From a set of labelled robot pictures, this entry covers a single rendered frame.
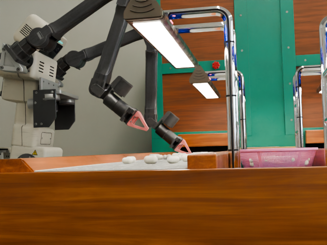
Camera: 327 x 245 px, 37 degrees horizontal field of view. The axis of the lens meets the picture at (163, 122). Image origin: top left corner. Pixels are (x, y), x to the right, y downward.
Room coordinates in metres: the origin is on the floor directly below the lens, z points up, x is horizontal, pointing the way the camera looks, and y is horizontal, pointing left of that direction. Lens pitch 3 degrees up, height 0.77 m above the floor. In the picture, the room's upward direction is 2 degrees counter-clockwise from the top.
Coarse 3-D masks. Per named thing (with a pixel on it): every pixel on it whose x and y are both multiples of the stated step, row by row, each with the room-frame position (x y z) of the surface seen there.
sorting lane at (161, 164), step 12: (60, 168) 1.06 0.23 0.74; (72, 168) 1.06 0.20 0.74; (84, 168) 1.04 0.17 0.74; (96, 168) 1.01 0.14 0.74; (108, 168) 0.98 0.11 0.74; (120, 168) 0.97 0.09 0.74; (132, 168) 0.96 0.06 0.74; (144, 168) 0.94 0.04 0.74; (156, 168) 0.92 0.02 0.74; (168, 168) 0.90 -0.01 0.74; (180, 168) 0.89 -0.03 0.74
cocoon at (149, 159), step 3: (147, 156) 1.27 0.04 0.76; (150, 156) 1.26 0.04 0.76; (153, 156) 1.26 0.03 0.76; (144, 159) 1.27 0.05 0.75; (147, 159) 1.26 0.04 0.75; (150, 159) 1.26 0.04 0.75; (153, 159) 1.26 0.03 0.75; (156, 159) 1.26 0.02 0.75; (147, 162) 1.26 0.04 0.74; (150, 162) 1.26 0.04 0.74; (153, 162) 1.26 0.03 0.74
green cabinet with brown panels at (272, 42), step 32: (160, 0) 2.75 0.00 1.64; (192, 0) 2.71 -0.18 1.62; (224, 0) 2.68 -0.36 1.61; (256, 0) 2.64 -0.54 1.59; (288, 0) 2.60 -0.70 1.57; (320, 0) 2.58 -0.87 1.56; (256, 32) 2.64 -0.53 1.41; (288, 32) 2.60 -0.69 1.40; (160, 64) 2.74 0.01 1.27; (224, 64) 2.67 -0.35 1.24; (256, 64) 2.64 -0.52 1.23; (288, 64) 2.60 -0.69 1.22; (160, 96) 2.74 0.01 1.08; (192, 96) 2.72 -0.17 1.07; (224, 96) 2.68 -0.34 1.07; (256, 96) 2.65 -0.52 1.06; (288, 96) 2.60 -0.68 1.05; (320, 96) 2.58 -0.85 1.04; (192, 128) 2.72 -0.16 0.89; (224, 128) 2.68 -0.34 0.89; (256, 128) 2.65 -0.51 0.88; (288, 128) 2.61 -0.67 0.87; (320, 128) 2.57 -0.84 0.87
